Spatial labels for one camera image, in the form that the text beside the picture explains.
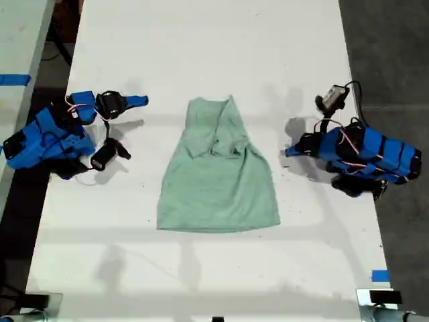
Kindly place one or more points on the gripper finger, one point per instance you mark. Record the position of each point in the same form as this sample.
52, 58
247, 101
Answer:
135, 100
295, 151

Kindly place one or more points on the short blue tape strip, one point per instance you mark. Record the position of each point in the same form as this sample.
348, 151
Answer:
380, 275

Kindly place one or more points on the black table clamp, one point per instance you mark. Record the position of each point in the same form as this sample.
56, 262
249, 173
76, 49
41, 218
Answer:
352, 186

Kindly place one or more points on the black box on metal bracket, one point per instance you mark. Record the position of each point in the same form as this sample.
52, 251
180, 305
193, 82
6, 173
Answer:
385, 296
42, 300

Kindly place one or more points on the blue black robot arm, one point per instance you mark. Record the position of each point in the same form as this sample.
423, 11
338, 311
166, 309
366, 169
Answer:
50, 141
385, 154

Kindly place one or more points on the pale green t-shirt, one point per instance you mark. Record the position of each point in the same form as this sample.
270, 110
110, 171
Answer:
218, 181

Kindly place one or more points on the short black camera stalk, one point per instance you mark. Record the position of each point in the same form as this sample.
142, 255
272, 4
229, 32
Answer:
322, 125
107, 131

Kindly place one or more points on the long blue tape strip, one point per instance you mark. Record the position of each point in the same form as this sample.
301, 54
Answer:
13, 80

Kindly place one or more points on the black camera box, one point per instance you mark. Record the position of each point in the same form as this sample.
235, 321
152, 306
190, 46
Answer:
104, 156
333, 95

